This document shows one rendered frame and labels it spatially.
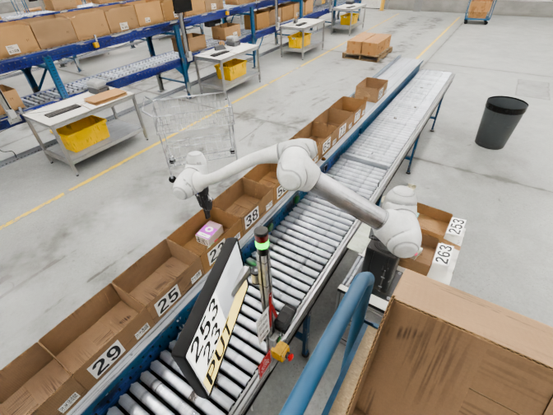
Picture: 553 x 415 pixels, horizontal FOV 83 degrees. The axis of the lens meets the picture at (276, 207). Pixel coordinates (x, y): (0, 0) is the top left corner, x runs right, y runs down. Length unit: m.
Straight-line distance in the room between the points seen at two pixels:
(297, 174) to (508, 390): 0.94
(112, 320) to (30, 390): 0.42
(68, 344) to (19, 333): 1.54
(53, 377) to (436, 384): 1.71
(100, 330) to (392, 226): 1.58
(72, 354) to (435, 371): 1.72
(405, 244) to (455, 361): 0.92
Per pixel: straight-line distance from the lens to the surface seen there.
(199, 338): 1.07
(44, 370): 2.03
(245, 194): 2.55
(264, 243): 1.11
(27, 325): 3.57
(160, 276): 2.10
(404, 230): 1.51
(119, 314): 2.02
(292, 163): 1.31
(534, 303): 3.58
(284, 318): 1.55
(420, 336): 0.62
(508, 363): 0.64
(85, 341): 2.01
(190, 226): 2.19
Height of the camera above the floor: 2.42
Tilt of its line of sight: 40 degrees down
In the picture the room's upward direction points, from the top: 2 degrees counter-clockwise
